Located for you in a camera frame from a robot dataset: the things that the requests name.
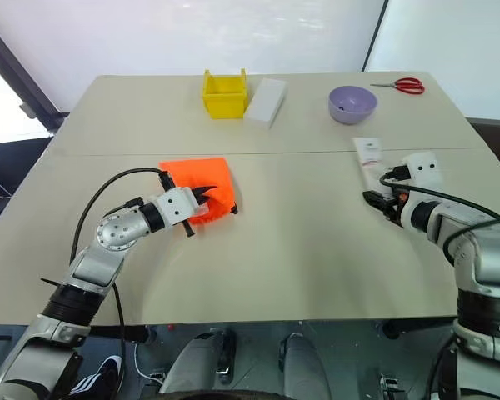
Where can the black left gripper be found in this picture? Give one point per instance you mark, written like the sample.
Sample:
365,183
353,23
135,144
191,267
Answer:
167,180

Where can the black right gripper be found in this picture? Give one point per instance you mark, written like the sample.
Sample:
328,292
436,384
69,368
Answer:
396,208

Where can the orange fabric pouch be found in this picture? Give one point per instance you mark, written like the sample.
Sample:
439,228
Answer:
204,171

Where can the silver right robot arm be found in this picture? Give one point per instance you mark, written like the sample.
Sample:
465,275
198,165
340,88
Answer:
491,258

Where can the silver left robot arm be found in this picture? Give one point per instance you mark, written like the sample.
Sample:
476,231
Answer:
112,233

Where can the white tube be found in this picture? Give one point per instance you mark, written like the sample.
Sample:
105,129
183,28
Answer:
368,152

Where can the yellow plastic bin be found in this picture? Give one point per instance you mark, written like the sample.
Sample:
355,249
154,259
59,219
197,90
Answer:
225,106

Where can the purple bowl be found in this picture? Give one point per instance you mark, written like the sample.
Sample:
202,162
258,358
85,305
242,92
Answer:
352,104

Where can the white rectangular box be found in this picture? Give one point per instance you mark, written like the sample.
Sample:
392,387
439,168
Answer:
266,102

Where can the grey left robot leg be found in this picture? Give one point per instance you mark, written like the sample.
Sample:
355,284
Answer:
196,362

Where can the grey robot leg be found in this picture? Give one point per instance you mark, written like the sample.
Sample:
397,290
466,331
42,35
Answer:
196,362
304,364

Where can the black screen edge pole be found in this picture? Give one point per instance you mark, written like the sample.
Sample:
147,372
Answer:
375,35

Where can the grey right robot leg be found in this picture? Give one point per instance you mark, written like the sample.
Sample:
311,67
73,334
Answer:
304,364

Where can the black shoe with white stripes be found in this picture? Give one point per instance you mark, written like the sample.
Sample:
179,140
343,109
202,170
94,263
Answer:
100,377

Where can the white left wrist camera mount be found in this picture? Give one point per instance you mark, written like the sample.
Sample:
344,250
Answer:
177,206

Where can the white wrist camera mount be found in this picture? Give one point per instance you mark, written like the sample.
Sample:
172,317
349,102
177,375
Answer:
425,171
177,206

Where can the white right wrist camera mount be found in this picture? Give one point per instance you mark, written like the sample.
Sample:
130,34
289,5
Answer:
425,171

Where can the black table bracket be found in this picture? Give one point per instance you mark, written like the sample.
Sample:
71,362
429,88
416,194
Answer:
396,329
139,334

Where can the dark diagonal frame beam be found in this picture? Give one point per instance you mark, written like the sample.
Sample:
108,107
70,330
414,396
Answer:
25,79

